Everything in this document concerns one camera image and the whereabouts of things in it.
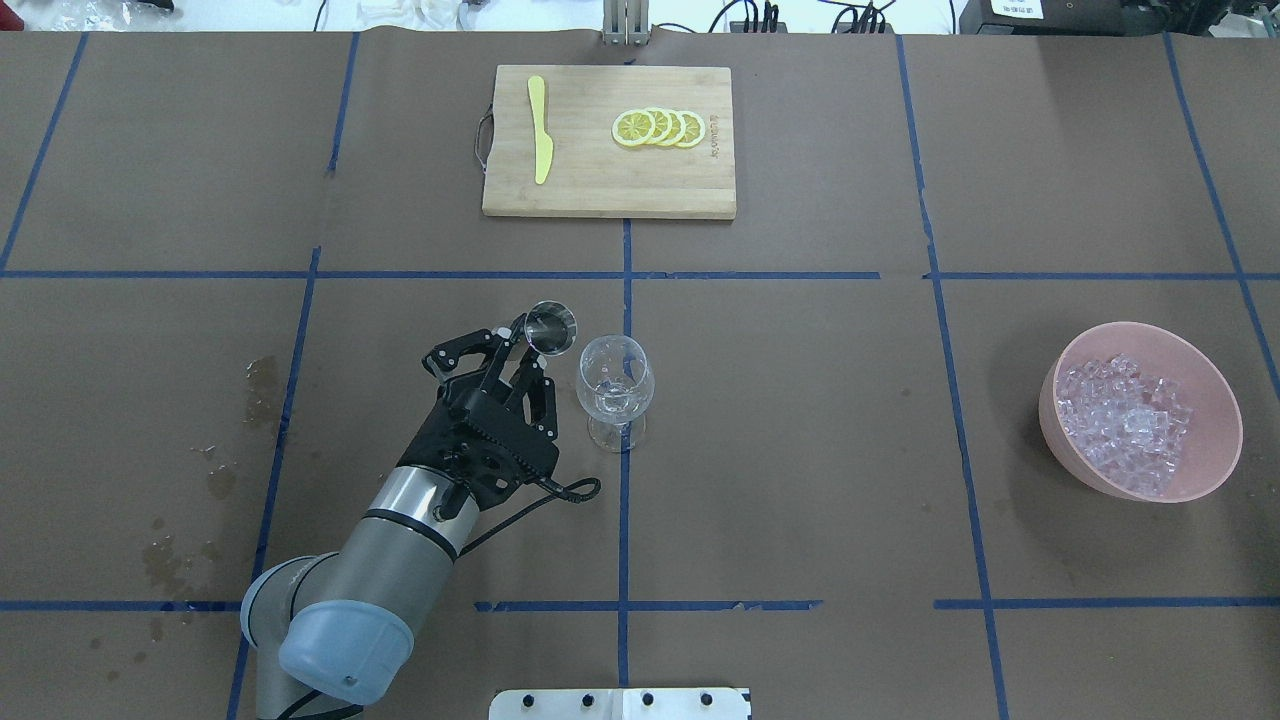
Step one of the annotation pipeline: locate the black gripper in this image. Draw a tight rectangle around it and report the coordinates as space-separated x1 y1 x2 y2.
396 328 561 511

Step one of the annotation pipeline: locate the steel double jigger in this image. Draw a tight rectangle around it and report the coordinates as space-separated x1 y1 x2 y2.
521 300 579 357

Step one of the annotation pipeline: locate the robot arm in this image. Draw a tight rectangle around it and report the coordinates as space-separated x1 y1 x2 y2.
239 314 599 719

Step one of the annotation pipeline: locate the clear wine glass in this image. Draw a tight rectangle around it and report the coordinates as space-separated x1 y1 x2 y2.
575 334 657 454

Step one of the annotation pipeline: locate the pile of ice cubes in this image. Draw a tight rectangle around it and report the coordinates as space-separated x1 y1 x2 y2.
1053 354 1196 498

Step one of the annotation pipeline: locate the bamboo cutting board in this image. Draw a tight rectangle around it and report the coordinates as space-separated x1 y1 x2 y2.
483 64 739 222

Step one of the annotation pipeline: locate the yellow plastic knife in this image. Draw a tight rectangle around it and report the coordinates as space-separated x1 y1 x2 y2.
527 76 556 184

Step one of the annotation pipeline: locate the lemon slice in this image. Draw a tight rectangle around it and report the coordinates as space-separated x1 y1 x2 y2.
658 109 687 147
611 109 658 149
673 110 707 149
644 108 673 145

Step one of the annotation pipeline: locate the pink bowl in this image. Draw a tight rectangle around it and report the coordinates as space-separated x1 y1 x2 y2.
1038 322 1243 503

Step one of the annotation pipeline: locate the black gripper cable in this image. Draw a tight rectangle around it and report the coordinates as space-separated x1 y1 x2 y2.
454 477 603 561

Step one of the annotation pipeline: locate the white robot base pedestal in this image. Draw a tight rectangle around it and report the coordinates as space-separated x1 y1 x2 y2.
488 687 753 719

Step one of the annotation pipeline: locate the aluminium camera post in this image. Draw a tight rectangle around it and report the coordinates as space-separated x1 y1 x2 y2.
602 0 652 47

